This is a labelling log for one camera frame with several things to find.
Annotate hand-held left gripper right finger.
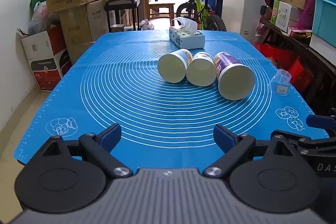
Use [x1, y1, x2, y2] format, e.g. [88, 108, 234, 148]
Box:
[203, 124, 298, 179]

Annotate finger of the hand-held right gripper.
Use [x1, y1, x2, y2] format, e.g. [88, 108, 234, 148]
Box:
[306, 114, 336, 130]
[271, 129, 336, 155]

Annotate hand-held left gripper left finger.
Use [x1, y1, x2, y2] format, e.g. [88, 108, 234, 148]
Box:
[41, 123, 133, 179]

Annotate purple print paper cup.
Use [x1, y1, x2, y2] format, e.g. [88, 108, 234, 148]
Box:
[213, 52, 256, 101]

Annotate white blue print paper cup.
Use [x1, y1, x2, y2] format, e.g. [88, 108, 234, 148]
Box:
[185, 51, 218, 87]

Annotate yellow print paper cup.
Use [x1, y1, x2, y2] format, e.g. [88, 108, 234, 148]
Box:
[157, 49, 194, 83]

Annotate small clear measuring cup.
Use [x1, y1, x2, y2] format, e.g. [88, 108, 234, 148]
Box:
[268, 69, 292, 95]

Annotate blue silicone baking mat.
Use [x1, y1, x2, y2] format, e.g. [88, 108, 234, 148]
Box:
[13, 30, 330, 170]

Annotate dark wooden side table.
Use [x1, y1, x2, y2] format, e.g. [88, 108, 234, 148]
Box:
[259, 18, 336, 115]

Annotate red gift bags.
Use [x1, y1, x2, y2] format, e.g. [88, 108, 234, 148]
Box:
[259, 43, 314, 94]

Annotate white and red cardboard box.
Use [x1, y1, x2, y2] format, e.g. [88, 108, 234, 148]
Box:
[17, 25, 73, 93]

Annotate blue patterned tissue box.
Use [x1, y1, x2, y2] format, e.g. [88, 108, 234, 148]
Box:
[169, 17, 206, 50]

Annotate teal plastic crate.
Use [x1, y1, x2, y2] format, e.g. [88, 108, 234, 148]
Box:
[312, 0, 336, 41]

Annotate green and white carton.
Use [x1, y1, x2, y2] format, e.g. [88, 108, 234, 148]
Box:
[270, 0, 303, 32]

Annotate tall brown cardboard box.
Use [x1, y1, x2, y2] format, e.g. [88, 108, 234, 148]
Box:
[59, 0, 110, 57]

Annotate white chest freezer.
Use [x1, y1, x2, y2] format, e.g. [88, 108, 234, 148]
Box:
[222, 0, 269, 43]

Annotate black utility cart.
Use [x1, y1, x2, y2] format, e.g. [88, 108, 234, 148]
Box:
[105, 0, 140, 32]

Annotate green bicycle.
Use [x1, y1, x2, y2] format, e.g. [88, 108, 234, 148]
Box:
[164, 0, 227, 32]

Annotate translucent red plastic bag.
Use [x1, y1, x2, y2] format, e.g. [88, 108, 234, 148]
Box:
[28, 1, 61, 35]

